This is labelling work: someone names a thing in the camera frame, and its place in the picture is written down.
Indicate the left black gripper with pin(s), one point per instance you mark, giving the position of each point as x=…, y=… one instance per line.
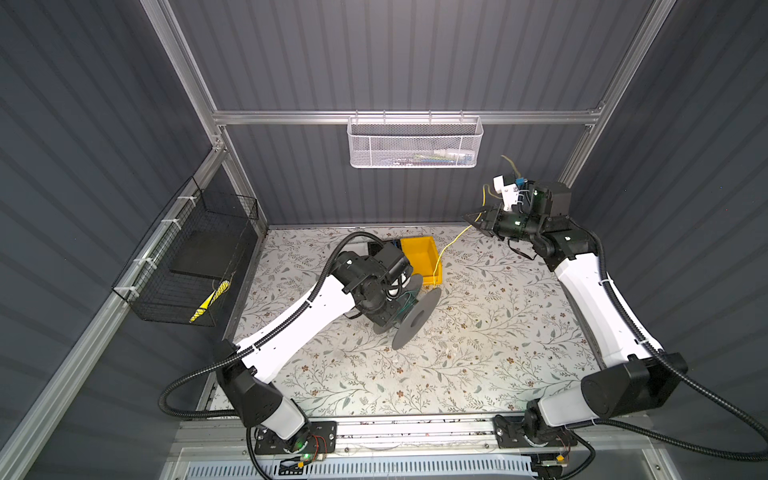
x=385, y=318

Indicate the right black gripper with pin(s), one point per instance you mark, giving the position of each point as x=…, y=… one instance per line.
x=489, y=222

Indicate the grey perforated cable spool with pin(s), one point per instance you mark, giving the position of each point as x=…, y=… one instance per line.
x=415, y=320

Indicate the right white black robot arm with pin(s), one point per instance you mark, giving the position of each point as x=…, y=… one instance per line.
x=636, y=373

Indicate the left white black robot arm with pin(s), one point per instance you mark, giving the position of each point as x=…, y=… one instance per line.
x=364, y=274

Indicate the yellow plastic bin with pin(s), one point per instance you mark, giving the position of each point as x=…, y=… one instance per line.
x=423, y=255

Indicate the black plastic bin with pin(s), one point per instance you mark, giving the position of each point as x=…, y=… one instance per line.
x=389, y=251

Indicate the floral table mat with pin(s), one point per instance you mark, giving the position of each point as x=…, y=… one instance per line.
x=502, y=334

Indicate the yellow black tool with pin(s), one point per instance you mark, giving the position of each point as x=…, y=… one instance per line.
x=204, y=307

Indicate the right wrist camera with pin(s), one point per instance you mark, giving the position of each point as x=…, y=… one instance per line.
x=511, y=189

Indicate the white wire mesh basket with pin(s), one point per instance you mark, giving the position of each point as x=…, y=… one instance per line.
x=426, y=142

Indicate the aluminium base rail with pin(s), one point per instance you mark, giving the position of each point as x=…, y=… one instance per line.
x=414, y=434

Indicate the black wire mesh basket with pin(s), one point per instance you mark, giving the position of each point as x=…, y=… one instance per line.
x=208, y=237

